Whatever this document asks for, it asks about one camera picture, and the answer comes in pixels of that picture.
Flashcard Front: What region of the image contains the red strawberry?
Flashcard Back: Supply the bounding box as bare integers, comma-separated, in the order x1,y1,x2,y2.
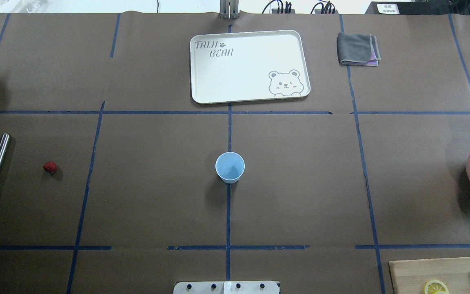
43,161,58,174

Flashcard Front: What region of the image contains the light blue plastic cup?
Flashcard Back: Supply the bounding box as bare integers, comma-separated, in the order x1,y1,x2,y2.
215,152,246,184

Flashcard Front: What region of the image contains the cream bear serving tray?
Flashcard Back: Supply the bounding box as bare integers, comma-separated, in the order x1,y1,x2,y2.
190,30,311,105

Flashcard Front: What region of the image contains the folded grey cloth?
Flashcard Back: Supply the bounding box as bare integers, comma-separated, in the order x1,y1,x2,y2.
337,32,381,67

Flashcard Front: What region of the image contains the black box with label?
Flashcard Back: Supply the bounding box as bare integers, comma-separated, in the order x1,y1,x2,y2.
364,0,454,15

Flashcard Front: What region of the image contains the wooden cutting board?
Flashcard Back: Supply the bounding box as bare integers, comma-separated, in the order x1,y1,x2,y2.
389,257,470,294

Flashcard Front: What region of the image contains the lemon slice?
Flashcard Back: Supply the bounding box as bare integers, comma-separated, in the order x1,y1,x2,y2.
423,279,450,294

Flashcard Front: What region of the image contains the grey metal bracket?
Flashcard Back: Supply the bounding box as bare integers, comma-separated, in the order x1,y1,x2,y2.
219,0,240,19

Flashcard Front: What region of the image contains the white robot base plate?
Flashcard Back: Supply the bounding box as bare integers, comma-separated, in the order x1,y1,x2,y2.
173,281,281,294

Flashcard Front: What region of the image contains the black cable bundle left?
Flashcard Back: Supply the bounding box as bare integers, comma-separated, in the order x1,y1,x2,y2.
262,0,296,14

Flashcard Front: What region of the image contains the black cable bundle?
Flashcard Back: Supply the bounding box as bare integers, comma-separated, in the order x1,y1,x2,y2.
311,0,339,15
262,0,296,14

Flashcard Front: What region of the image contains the black cable bundle right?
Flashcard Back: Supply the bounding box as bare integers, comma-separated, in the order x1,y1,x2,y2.
311,0,339,15

